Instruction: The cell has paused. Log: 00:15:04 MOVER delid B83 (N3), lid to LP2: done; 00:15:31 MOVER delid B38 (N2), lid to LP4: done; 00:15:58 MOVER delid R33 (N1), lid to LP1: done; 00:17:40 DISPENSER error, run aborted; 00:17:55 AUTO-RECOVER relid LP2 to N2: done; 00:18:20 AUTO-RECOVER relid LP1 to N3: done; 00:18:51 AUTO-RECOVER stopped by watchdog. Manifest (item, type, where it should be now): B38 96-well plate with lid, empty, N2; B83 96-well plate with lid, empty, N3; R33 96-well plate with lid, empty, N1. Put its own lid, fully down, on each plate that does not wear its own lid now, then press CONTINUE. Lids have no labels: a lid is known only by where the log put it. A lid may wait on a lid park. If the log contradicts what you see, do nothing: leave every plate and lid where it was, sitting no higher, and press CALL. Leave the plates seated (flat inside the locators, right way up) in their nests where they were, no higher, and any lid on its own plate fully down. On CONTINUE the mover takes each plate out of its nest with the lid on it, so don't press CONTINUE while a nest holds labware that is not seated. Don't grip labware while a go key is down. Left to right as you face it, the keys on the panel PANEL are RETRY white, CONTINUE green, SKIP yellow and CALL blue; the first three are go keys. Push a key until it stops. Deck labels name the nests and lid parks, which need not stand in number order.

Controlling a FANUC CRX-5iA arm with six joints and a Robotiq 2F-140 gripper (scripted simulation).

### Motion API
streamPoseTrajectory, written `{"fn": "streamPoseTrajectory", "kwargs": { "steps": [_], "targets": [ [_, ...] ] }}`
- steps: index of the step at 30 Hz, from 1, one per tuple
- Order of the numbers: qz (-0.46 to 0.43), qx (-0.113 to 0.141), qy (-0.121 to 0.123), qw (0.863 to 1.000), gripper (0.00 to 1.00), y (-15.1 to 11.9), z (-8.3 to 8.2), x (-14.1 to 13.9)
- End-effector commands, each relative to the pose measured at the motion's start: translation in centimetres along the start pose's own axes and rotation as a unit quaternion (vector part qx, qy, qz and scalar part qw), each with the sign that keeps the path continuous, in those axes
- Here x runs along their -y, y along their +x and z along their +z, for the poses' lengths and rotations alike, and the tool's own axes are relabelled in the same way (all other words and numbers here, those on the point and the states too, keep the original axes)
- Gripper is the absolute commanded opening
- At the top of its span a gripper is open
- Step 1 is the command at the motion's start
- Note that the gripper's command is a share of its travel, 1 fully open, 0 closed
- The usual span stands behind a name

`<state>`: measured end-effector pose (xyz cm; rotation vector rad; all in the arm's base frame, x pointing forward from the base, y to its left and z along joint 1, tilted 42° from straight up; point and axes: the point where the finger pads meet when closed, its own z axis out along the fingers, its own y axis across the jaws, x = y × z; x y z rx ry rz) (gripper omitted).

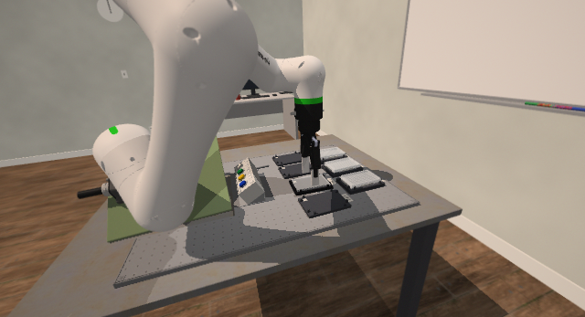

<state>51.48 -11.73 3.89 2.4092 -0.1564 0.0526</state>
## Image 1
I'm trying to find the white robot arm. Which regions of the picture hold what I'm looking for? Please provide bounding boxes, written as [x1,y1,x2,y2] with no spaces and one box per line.
[77,0,325,232]

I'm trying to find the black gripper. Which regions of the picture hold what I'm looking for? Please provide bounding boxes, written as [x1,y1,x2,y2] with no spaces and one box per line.
[298,120,321,186]

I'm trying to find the white button panel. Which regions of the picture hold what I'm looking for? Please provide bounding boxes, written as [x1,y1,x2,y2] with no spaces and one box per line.
[234,158,268,206]

